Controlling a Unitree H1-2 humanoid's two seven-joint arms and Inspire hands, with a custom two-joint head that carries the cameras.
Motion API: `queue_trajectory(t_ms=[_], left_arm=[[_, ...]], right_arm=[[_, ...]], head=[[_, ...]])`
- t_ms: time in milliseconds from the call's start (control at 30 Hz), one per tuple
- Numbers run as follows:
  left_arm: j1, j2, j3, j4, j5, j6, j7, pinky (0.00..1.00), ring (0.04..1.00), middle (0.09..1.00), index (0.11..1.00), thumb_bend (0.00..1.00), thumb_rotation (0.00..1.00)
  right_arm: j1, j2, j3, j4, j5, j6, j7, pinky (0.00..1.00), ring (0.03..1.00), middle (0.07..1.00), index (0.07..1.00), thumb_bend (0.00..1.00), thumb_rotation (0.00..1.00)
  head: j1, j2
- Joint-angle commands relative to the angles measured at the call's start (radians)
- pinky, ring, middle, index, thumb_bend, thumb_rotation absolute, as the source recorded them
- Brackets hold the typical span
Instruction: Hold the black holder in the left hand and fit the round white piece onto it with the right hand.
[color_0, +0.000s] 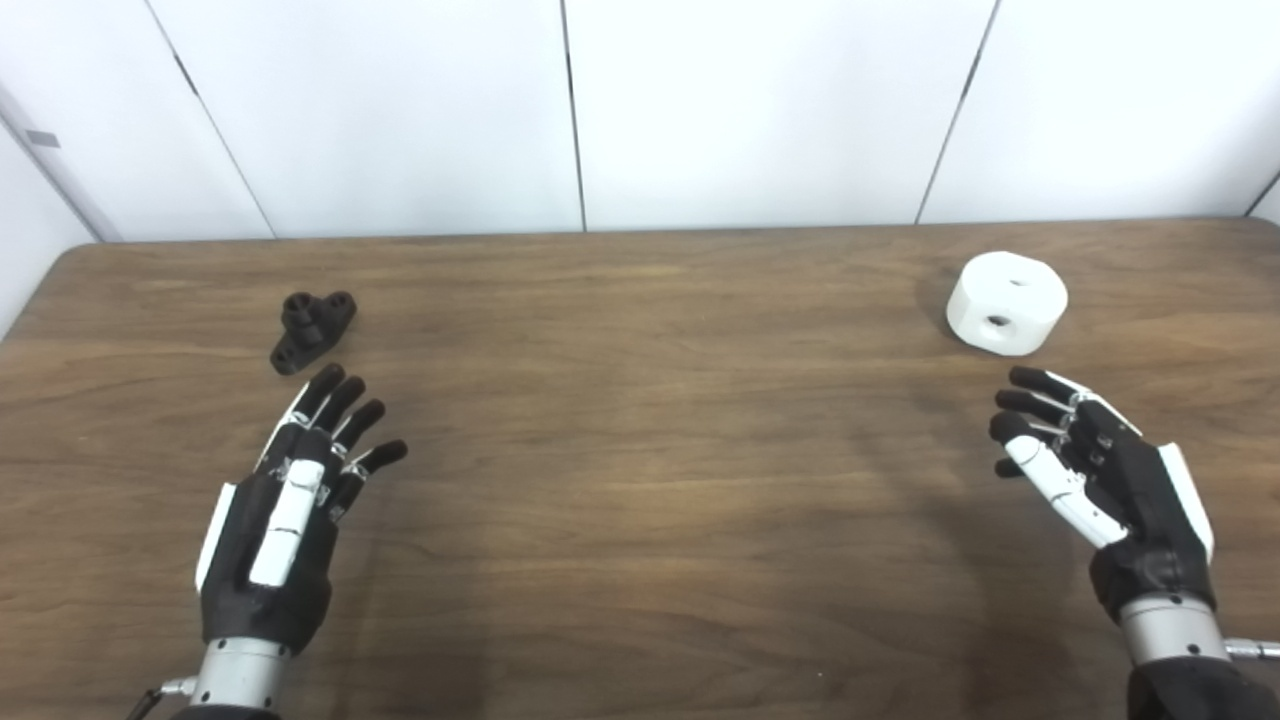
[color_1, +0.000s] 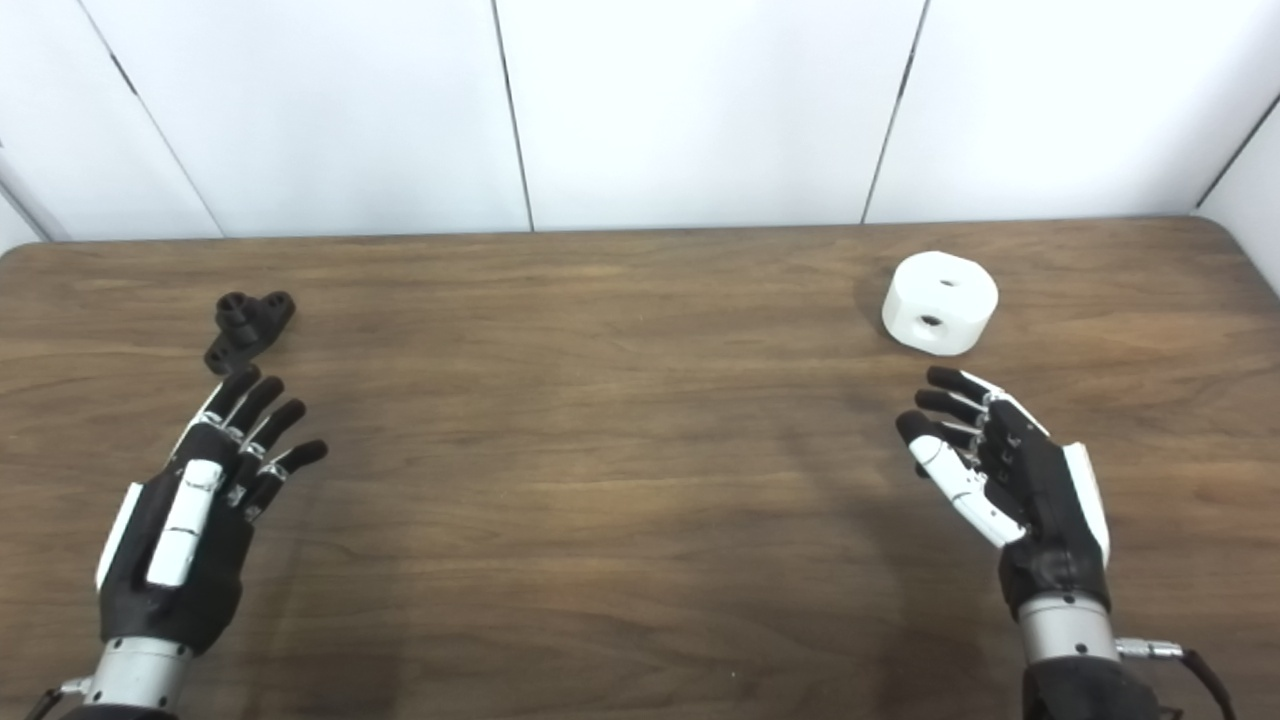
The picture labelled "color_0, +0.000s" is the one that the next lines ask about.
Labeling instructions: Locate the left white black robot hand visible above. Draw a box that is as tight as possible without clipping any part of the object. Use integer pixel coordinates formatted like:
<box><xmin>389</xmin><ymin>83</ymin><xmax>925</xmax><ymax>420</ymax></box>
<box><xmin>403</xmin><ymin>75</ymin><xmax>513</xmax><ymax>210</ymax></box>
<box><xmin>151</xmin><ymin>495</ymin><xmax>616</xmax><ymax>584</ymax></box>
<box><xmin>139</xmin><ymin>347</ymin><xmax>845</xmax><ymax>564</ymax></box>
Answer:
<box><xmin>195</xmin><ymin>362</ymin><xmax>409</xmax><ymax>656</ymax></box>

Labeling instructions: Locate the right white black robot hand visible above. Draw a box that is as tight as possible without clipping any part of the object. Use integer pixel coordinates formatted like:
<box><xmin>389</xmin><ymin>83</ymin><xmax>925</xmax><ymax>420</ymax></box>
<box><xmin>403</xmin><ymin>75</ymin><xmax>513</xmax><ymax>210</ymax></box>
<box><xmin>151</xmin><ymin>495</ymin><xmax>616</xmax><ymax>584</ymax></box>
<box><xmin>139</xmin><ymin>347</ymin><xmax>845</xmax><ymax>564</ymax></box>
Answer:
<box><xmin>988</xmin><ymin>365</ymin><xmax>1218</xmax><ymax>626</ymax></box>

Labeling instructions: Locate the black flanged holder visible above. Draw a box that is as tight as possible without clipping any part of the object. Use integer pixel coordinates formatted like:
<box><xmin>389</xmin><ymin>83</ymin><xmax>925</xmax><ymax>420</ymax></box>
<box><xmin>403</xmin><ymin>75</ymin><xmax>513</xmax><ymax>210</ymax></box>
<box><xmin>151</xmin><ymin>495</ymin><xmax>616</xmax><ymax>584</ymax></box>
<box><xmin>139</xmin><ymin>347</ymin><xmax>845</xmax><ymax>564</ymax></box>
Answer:
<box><xmin>269</xmin><ymin>290</ymin><xmax>358</xmax><ymax>377</ymax></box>

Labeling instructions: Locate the round white plastic piece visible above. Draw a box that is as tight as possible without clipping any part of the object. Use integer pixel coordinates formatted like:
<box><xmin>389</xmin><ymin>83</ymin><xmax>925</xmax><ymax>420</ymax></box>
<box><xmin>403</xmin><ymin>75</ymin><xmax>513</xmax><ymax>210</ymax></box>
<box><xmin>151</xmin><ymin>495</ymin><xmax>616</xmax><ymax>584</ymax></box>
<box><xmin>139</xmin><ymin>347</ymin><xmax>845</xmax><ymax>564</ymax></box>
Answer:
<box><xmin>945</xmin><ymin>250</ymin><xmax>1069</xmax><ymax>357</ymax></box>

